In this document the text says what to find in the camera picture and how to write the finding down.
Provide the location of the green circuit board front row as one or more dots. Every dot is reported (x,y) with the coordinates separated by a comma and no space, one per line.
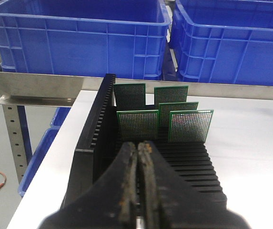
(189,126)

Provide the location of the left blue plastic crate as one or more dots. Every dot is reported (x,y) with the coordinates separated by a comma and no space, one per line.
(84,37)

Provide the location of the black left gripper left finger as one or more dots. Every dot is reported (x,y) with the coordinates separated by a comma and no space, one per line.
(109,204)

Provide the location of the green circuit board front left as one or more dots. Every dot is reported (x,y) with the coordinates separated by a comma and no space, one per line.
(138,125)

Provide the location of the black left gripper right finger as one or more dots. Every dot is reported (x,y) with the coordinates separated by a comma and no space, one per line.
(170,202)

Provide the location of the black slotted board rack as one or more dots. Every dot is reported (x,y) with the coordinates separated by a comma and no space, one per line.
(100,141)

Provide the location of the blue plastic crate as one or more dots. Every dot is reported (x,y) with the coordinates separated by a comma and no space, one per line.
(84,37)
(223,41)

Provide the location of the lower blue crate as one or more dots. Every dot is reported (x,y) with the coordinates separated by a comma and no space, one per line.
(42,148)

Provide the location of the steel perforated table leg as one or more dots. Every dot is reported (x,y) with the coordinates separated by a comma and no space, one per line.
(18,132)

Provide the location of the centre blue plastic crate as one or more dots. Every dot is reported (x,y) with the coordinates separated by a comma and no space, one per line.
(223,41)

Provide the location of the green circuit board far rear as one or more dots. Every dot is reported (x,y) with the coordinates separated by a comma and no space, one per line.
(130,97)

